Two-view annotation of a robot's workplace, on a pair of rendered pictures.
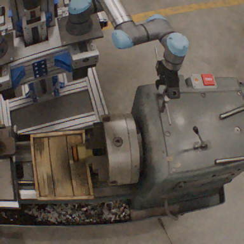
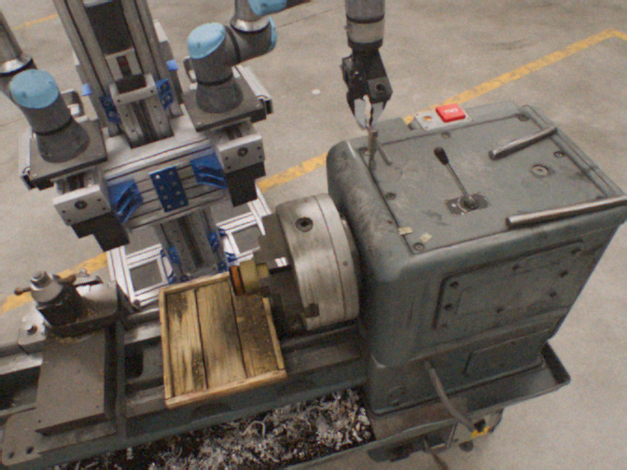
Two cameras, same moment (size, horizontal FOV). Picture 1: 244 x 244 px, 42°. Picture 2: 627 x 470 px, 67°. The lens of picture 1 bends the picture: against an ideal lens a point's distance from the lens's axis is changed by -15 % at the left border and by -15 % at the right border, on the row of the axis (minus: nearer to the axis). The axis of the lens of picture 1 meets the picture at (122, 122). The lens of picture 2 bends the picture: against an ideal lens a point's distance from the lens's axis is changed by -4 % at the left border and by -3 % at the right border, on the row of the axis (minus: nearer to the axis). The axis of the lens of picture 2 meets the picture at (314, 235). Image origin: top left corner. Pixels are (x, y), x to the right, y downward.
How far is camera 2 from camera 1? 0.64 m
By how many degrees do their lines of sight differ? 19
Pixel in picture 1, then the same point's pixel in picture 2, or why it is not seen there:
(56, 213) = (221, 453)
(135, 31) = not seen: outside the picture
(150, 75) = not seen: hidden behind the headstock
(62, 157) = (223, 314)
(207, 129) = (468, 179)
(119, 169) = (316, 273)
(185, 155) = (435, 222)
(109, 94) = not seen: hidden behind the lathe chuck
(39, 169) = (176, 344)
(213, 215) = (554, 443)
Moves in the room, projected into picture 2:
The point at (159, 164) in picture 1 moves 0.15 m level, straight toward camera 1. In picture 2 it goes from (388, 243) to (359, 299)
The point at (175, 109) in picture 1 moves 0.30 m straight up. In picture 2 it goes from (397, 162) to (405, 42)
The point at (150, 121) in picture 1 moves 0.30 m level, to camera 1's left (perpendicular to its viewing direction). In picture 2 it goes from (356, 186) to (228, 186)
